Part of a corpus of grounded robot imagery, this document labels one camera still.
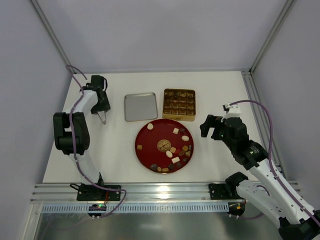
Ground brown oval chocolate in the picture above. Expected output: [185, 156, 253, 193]
[178, 150, 185, 156]

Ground gold chocolate tin box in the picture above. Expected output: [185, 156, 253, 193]
[162, 88, 197, 122]

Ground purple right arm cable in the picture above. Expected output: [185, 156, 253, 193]
[228, 99, 320, 221]

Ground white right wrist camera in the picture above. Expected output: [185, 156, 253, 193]
[221, 103, 241, 122]

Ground silver tin lid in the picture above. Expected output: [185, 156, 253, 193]
[124, 92, 158, 122]

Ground white rectangular chocolate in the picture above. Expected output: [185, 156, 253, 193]
[171, 156, 180, 163]

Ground aluminium front rail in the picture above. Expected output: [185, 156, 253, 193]
[30, 181, 303, 203]

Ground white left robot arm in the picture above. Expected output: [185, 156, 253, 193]
[53, 75, 111, 201]

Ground grey brown pebble chocolate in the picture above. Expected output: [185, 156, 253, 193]
[150, 164, 158, 170]

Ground metal tongs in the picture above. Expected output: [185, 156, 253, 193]
[96, 111, 107, 125]

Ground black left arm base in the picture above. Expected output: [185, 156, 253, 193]
[69, 183, 121, 201]

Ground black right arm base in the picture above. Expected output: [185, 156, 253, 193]
[208, 172, 249, 200]

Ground round red lacquer plate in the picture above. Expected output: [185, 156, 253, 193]
[134, 118, 195, 174]

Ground right aluminium frame rail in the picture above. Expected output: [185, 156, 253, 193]
[241, 70, 284, 175]

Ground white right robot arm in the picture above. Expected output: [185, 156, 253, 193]
[200, 114, 320, 240]

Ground white oval swirl chocolate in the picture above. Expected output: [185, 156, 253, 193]
[181, 135, 189, 141]

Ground white cone chocolate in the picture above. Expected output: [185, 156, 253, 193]
[147, 123, 153, 130]

